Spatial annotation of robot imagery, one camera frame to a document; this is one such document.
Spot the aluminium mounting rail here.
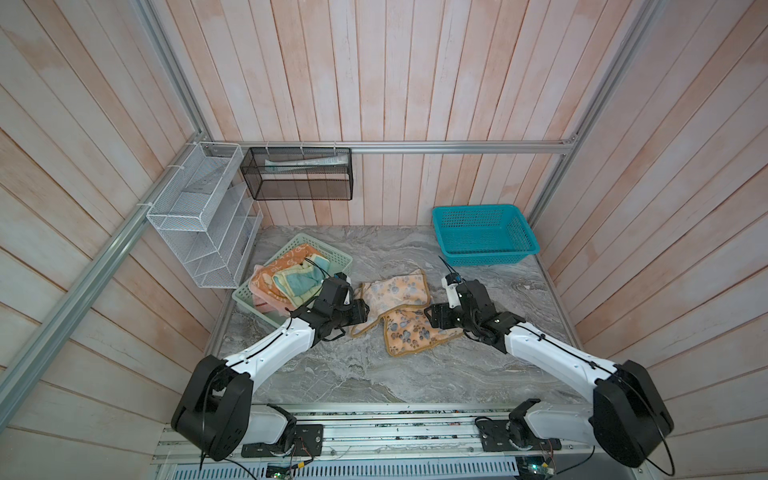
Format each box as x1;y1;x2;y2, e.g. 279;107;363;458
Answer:
149;403;649;480

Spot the orange paw print towel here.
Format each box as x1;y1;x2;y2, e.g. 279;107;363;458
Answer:
351;268;463;357

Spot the light green plastic basket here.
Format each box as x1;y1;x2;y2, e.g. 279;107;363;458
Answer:
232;233;353;327

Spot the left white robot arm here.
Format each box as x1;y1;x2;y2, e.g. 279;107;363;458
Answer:
171;273;369;461

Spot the white wire mesh shelf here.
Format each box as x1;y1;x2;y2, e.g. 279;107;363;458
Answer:
148;142;263;289

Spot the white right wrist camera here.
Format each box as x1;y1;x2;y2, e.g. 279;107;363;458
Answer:
441;273;462;309

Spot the pink orange patterned towel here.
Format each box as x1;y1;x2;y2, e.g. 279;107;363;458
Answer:
248;243;326;313

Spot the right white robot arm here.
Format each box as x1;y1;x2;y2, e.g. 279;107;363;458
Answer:
424;274;674;468

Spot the green yellow striped towel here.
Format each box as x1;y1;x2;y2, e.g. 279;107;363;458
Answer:
272;254;330;307

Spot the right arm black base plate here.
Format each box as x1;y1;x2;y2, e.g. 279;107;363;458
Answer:
474;416;562;452

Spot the teal plastic basket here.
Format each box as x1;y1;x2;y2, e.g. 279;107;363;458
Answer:
432;205;540;267

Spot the black mesh wall basket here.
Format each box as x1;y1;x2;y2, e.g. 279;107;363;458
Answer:
240;146;354;201

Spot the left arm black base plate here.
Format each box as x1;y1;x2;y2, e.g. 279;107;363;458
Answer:
241;423;324;459

